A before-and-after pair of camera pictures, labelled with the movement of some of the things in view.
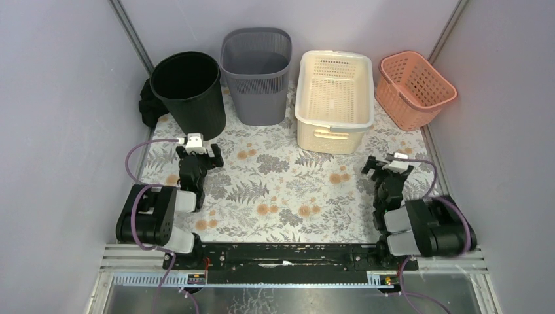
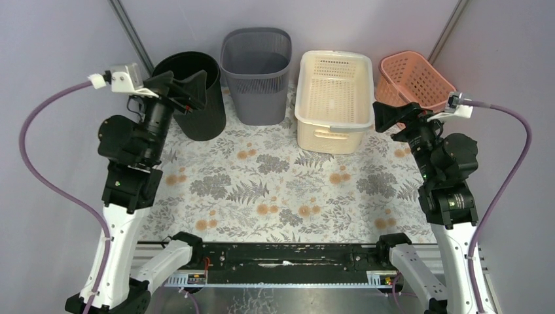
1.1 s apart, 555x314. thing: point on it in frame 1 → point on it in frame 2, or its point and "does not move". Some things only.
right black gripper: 376,165 → 385,115
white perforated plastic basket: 334,89 does not move
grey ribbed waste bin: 256,63 does not move
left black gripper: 198,157 → 172,95
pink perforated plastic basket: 410,91 does not move
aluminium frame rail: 145,269 does not move
